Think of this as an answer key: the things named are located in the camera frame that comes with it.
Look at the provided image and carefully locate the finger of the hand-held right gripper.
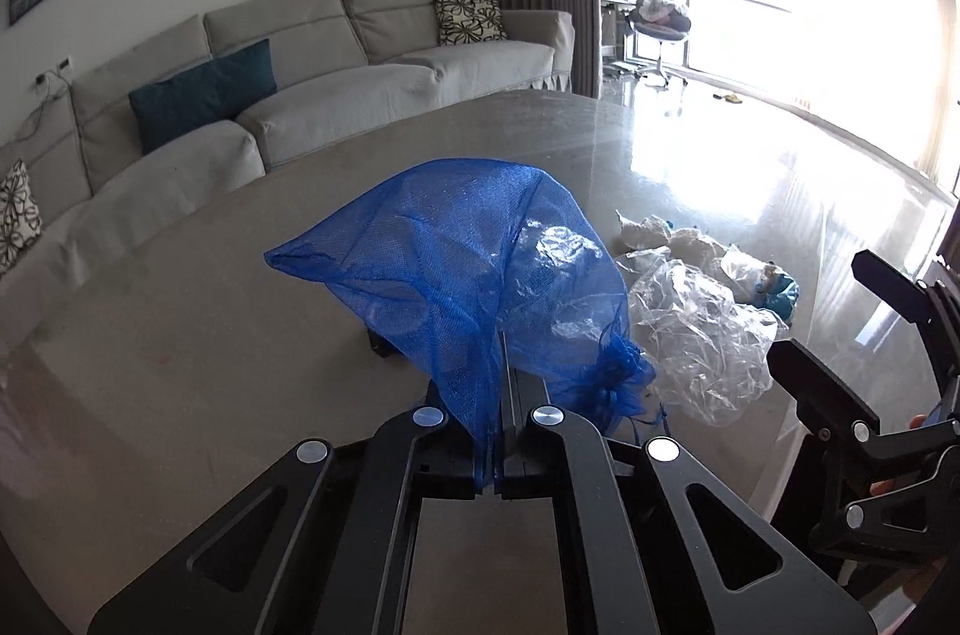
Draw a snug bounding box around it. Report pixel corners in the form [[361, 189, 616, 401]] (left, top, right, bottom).
[[851, 248, 960, 381], [766, 339, 960, 472]]

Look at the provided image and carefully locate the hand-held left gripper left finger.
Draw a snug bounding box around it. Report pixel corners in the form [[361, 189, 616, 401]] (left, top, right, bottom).
[[86, 324, 496, 635]]

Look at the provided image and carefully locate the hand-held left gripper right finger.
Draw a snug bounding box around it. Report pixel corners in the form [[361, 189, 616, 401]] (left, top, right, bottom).
[[499, 335, 878, 635]]

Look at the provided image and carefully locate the plastic bag with blue cloth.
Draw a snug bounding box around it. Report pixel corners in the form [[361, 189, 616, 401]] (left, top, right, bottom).
[[615, 213, 800, 321]]

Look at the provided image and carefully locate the clear plastic wrap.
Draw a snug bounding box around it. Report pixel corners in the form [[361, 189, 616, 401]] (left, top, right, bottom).
[[626, 245, 788, 426]]

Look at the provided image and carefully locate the blue mesh bag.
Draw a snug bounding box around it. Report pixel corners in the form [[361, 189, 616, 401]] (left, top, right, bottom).
[[264, 157, 657, 486]]

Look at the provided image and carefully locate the person's right hand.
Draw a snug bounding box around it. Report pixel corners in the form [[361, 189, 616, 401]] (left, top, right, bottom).
[[870, 414, 938, 499]]

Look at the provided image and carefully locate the beige coffee table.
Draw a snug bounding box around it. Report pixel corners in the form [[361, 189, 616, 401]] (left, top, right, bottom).
[[0, 89, 833, 635]]

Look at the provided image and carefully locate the sheer white curtain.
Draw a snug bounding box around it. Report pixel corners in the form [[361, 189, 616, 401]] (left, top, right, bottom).
[[787, 0, 960, 186]]

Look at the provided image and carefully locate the swivel chair with clothes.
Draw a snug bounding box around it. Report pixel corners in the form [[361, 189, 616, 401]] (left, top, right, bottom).
[[626, 0, 695, 88]]

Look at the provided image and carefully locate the grey fabric sofa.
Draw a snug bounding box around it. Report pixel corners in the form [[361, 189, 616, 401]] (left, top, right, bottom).
[[0, 0, 577, 351]]

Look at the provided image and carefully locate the white cluttered desk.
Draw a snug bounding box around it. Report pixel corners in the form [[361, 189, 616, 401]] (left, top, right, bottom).
[[596, 0, 638, 79]]

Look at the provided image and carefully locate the floral black white pillow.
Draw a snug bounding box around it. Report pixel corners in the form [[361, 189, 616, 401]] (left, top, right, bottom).
[[433, 0, 507, 47], [0, 157, 44, 277]]

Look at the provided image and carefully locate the teal rectangular pillow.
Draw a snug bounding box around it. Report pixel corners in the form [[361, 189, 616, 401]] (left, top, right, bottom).
[[127, 38, 278, 156]]

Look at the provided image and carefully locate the black charger cable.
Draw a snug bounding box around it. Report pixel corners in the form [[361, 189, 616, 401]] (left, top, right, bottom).
[[0, 76, 72, 141]]

